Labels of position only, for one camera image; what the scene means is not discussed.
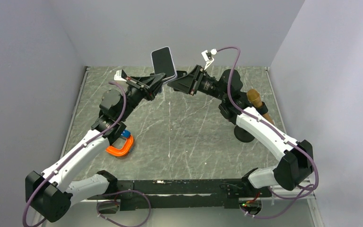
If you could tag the black phone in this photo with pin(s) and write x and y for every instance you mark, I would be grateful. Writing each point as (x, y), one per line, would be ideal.
(162, 62)

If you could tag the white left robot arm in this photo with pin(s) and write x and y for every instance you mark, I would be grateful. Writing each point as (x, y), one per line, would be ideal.
(53, 191)

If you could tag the blue toy brick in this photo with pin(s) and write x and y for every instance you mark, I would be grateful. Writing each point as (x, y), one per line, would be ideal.
(125, 134)

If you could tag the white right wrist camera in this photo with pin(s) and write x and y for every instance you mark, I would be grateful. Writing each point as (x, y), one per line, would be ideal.
(208, 57)

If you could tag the orange ring toy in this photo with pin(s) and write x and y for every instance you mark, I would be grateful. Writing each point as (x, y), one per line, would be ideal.
(124, 150)

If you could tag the black microphone stand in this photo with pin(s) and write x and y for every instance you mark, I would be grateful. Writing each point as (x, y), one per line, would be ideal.
(251, 125)

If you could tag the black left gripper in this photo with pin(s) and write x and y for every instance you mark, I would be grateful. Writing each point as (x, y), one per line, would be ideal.
(154, 82)

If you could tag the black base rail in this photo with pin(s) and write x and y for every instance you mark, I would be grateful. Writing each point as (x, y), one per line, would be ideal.
(182, 193)

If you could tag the aluminium frame rail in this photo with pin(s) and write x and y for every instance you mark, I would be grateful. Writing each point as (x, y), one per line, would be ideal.
(278, 192)

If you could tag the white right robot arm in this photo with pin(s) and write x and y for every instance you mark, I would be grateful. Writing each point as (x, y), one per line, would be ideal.
(294, 157)

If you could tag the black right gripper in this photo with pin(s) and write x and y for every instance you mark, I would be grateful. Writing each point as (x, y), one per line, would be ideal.
(185, 83)

